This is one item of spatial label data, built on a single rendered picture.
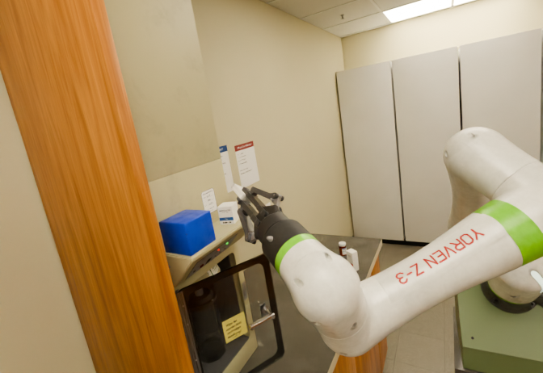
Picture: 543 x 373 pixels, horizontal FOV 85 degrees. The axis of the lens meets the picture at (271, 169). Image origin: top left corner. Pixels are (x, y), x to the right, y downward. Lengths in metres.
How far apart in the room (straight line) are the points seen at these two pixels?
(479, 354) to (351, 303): 0.83
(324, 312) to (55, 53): 0.79
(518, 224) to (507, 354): 0.67
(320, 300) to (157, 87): 0.69
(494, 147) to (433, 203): 3.08
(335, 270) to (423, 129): 3.21
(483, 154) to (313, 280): 0.45
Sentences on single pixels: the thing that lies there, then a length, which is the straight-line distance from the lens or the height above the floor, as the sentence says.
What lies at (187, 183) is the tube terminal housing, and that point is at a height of 1.67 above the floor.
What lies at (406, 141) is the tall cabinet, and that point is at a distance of 3.64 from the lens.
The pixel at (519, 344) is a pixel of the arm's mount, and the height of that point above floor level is 1.05.
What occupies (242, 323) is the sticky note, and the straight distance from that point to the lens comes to 1.07.
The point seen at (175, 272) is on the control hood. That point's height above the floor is 1.46.
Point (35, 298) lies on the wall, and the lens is 1.24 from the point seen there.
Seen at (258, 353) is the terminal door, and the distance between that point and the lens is 1.17.
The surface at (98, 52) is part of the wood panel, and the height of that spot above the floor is 2.01.
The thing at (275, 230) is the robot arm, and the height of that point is 1.63.
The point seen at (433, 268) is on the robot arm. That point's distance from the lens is 0.60.
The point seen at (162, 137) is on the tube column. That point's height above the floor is 1.82.
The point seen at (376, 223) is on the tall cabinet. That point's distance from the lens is 3.98.
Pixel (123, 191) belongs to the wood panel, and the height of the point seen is 1.71.
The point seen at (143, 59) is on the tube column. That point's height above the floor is 2.03.
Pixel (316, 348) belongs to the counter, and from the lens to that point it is 1.32.
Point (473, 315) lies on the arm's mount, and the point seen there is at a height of 1.09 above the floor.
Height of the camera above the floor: 1.84
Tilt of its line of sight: 11 degrees down
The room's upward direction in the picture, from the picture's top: 9 degrees counter-clockwise
